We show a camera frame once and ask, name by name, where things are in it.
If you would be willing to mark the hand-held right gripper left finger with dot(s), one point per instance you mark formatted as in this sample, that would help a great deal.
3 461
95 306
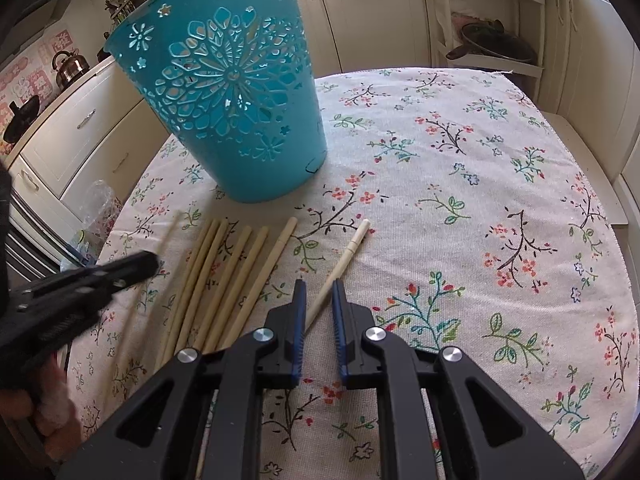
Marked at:
299 325

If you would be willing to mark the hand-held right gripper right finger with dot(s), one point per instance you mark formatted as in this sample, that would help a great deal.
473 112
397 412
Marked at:
339 330

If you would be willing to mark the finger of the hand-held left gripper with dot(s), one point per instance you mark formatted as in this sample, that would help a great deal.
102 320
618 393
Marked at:
132 266

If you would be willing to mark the tan bamboo chopstick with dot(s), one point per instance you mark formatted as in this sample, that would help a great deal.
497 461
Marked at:
197 260
250 270
232 265
210 260

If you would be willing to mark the teal perforated plastic bucket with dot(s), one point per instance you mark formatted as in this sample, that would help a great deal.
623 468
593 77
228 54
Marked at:
225 85

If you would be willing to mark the person's left hand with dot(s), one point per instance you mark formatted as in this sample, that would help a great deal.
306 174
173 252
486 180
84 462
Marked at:
50 410

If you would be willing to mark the clear plastic bottle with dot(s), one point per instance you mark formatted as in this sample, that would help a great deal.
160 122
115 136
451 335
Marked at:
100 205

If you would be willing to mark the floral tablecloth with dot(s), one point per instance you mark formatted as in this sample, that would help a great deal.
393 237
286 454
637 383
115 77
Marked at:
450 260

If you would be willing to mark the white drawer cabinet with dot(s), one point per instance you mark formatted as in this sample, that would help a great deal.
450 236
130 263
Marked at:
85 125

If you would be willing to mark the black wok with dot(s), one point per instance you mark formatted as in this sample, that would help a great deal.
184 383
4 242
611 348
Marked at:
20 112

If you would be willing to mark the steel kettle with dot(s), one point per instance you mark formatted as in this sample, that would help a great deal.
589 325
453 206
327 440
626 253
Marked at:
70 67

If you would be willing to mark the cream tall cabinet doors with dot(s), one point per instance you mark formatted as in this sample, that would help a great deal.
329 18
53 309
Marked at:
360 10

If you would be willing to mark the dark pan with lid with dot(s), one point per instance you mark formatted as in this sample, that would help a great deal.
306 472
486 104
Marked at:
492 42

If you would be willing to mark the cream side cabinet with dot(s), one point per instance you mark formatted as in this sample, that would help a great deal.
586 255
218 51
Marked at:
590 85

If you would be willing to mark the white shelf rack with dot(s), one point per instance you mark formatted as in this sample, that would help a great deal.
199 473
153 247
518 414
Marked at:
530 20

